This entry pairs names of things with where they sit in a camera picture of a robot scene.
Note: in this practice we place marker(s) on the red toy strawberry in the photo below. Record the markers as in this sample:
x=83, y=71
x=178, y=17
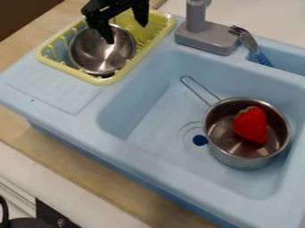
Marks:
x=251, y=124

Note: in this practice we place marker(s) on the light blue toy sink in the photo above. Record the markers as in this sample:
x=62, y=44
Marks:
x=131, y=124

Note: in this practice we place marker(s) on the grey tap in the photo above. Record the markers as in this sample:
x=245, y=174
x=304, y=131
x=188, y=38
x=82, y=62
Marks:
x=206, y=32

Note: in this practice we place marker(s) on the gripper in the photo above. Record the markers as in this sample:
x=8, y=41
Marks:
x=104, y=6

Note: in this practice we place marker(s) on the silver basket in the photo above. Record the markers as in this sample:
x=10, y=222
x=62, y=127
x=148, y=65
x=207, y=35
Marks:
x=95, y=55

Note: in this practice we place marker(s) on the silver pot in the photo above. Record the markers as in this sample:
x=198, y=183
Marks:
x=238, y=148

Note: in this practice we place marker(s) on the yellow dish rack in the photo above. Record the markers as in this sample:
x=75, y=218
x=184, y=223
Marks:
x=153, y=28

